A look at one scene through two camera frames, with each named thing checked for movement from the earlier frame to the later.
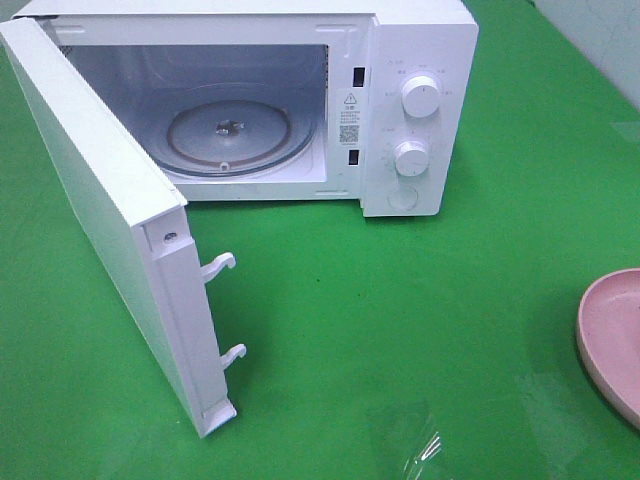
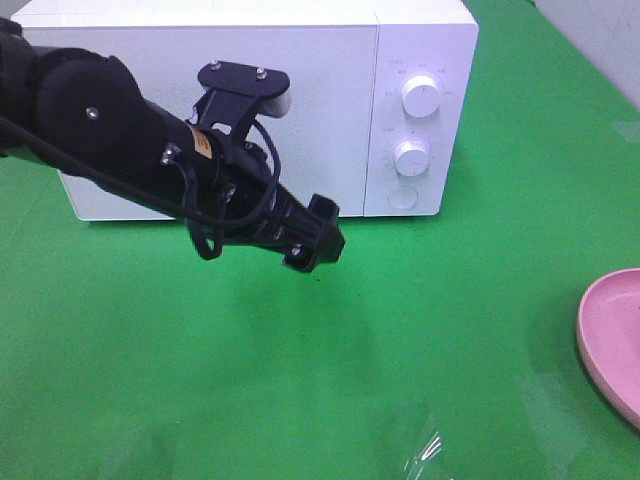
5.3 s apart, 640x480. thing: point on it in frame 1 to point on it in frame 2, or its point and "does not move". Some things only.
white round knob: x=411 y=158 does not move
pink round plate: x=608 y=331 does not move
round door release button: x=402 y=197 does not move
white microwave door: x=139 y=223 to x=324 y=139
